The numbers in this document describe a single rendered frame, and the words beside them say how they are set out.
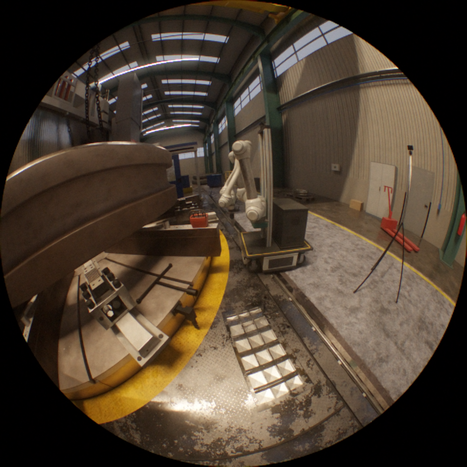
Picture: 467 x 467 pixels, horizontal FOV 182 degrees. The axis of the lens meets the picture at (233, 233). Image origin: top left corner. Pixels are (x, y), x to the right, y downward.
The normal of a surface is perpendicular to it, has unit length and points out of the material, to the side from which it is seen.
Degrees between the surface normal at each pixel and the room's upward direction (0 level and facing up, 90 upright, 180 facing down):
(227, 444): 0
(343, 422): 0
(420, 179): 90
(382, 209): 90
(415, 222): 90
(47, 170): 90
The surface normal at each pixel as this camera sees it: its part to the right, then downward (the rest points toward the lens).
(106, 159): 0.96, 0.07
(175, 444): -0.07, -0.90
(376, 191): -0.96, 0.18
